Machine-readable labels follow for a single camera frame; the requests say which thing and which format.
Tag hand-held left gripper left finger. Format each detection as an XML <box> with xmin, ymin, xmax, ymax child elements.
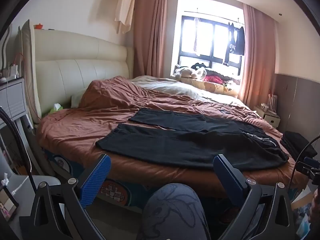
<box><xmin>19</xmin><ymin>154</ymin><xmax>112</xmax><ymax>240</ymax></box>

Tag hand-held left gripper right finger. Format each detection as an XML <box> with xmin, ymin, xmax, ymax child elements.
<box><xmin>213</xmin><ymin>154</ymin><xmax>302</xmax><ymax>240</ymax></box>

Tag black pants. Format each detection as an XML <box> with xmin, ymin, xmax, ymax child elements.
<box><xmin>96</xmin><ymin>108</ymin><xmax>290</xmax><ymax>172</ymax></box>

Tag blue printed bed skirt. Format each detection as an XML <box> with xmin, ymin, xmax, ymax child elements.
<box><xmin>41</xmin><ymin>145</ymin><xmax>155</xmax><ymax>205</ymax></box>

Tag stack of black folded clothes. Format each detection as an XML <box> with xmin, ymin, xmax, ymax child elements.
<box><xmin>279</xmin><ymin>131</ymin><xmax>318</xmax><ymax>158</ymax></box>

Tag brown blanket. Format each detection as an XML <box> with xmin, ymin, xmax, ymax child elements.
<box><xmin>37</xmin><ymin>76</ymin><xmax>308</xmax><ymax>195</ymax></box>

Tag white nightstand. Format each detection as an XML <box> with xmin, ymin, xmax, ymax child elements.
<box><xmin>254</xmin><ymin>102</ymin><xmax>281</xmax><ymax>128</ymax></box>

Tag red striped paper bag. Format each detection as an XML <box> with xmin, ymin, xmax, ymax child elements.
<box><xmin>266</xmin><ymin>94</ymin><xmax>278</xmax><ymax>113</ymax></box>

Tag green tissue pack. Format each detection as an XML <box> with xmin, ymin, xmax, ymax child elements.
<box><xmin>49</xmin><ymin>103</ymin><xmax>63</xmax><ymax>114</ymax></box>

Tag pale pillow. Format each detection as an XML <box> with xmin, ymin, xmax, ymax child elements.
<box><xmin>71</xmin><ymin>89</ymin><xmax>90</xmax><ymax>108</ymax></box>

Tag cartoon print pillow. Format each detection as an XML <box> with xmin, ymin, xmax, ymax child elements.
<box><xmin>180</xmin><ymin>76</ymin><xmax>239</xmax><ymax>98</ymax></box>

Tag smartphone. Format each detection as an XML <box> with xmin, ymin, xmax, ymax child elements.
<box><xmin>0</xmin><ymin>186</ymin><xmax>19</xmax><ymax>222</ymax></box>

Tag red cloth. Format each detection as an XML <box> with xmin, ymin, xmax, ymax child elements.
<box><xmin>202</xmin><ymin>75</ymin><xmax>223</xmax><ymax>83</ymax></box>

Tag beige quilt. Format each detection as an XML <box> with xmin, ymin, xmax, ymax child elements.
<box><xmin>130</xmin><ymin>76</ymin><xmax>240</xmax><ymax>105</ymax></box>

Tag plush toy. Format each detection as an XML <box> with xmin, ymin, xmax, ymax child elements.
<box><xmin>174</xmin><ymin>65</ymin><xmax>207</xmax><ymax>82</ymax></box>

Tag white drawer cabinet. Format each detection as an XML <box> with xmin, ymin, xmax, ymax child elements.
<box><xmin>0</xmin><ymin>76</ymin><xmax>28</xmax><ymax>120</ymax></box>

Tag pink curtain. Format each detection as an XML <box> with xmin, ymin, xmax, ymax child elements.
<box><xmin>134</xmin><ymin>0</ymin><xmax>179</xmax><ymax>78</ymax></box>
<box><xmin>237</xmin><ymin>4</ymin><xmax>278</xmax><ymax>109</ymax></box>

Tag cream leather headboard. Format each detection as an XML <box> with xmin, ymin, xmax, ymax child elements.
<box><xmin>21</xmin><ymin>20</ymin><xmax>135</xmax><ymax>124</ymax></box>

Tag window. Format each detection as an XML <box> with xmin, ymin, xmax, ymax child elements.
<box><xmin>179</xmin><ymin>15</ymin><xmax>245</xmax><ymax>77</ymax></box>

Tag black hanging clothes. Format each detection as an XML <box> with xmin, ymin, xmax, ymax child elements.
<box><xmin>224</xmin><ymin>22</ymin><xmax>245</xmax><ymax>65</ymax></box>

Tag beige hanging cloth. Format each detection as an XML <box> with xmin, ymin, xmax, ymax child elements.
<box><xmin>114</xmin><ymin>0</ymin><xmax>137</xmax><ymax>34</ymax></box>

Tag black cable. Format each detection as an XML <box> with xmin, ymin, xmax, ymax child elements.
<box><xmin>0</xmin><ymin>106</ymin><xmax>37</xmax><ymax>189</ymax></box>
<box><xmin>289</xmin><ymin>135</ymin><xmax>320</xmax><ymax>189</ymax></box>

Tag thin black cords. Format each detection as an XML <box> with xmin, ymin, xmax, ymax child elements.
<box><xmin>210</xmin><ymin>102</ymin><xmax>253</xmax><ymax>117</ymax></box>

